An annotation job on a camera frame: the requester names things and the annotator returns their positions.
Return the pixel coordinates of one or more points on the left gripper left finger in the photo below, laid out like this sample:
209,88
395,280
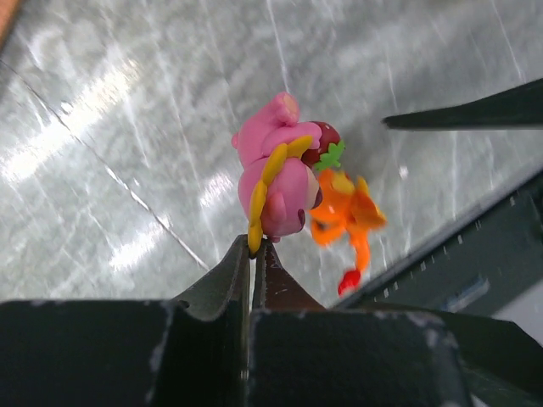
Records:
186,351

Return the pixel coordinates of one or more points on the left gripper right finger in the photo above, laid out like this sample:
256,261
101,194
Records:
301,354

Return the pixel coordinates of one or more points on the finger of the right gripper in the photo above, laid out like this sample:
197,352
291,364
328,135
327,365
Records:
518,108

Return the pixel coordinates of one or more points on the pink bear sunflower toy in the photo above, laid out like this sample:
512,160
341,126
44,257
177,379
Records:
280,155

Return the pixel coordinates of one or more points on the orange dragon toy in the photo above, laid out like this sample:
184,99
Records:
347,208

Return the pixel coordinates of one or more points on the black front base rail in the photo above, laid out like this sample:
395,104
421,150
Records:
477,269

